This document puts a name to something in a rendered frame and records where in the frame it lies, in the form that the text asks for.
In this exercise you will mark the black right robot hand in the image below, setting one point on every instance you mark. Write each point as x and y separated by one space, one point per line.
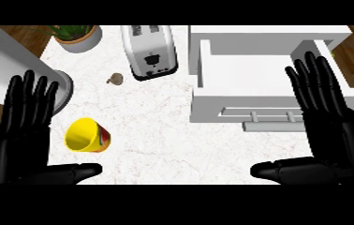
322 132

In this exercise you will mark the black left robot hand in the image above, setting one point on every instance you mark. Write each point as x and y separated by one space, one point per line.
25 132

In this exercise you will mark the yellow cup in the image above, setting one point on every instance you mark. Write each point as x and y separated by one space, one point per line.
86 135

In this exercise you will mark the white open drawer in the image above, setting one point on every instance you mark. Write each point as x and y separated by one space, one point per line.
251 88

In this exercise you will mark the white appliance with grey base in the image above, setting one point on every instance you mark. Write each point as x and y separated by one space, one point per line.
21 64

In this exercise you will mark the small brown garlic bulb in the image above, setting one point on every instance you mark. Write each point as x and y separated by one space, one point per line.
115 79

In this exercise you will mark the white cabinet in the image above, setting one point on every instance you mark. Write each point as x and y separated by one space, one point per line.
272 36

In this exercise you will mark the potted green plant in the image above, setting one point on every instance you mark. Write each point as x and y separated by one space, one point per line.
77 36

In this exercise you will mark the white toaster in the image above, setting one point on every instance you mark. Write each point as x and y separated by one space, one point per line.
149 51

